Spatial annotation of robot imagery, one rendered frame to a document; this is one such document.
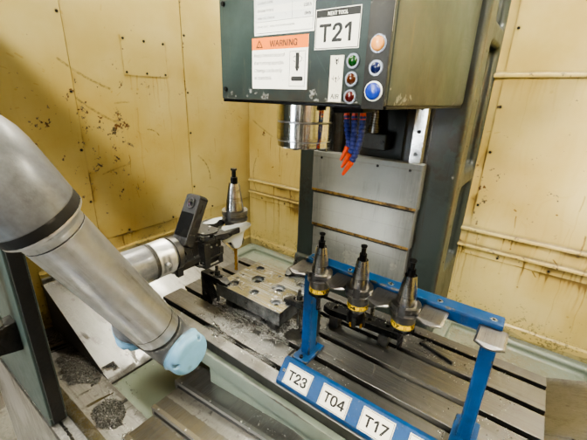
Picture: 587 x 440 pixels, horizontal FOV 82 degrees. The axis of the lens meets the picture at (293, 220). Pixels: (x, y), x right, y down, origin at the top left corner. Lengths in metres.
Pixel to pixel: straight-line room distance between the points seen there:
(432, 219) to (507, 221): 0.42
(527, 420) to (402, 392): 0.30
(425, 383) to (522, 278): 0.87
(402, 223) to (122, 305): 1.10
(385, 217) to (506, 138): 0.60
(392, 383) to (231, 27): 1.00
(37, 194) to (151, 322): 0.25
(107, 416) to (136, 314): 0.85
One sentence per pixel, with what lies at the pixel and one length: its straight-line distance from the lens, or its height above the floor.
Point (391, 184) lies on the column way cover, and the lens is 1.38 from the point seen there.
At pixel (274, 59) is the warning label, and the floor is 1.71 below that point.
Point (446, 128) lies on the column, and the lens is 1.35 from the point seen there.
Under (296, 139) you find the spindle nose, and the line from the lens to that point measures 0.95.
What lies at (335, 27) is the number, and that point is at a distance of 0.75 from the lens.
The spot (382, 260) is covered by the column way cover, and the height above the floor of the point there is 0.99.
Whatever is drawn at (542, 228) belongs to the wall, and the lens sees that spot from 1.73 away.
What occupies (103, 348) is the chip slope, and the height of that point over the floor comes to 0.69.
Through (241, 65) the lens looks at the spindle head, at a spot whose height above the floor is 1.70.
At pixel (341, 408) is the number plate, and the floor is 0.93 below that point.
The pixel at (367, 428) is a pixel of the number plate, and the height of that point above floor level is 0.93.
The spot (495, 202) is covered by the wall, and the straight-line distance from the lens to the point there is 1.72.
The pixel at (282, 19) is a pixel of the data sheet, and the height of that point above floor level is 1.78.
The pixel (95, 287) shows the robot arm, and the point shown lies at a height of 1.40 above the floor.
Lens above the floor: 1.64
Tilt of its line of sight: 20 degrees down
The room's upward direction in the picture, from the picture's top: 2 degrees clockwise
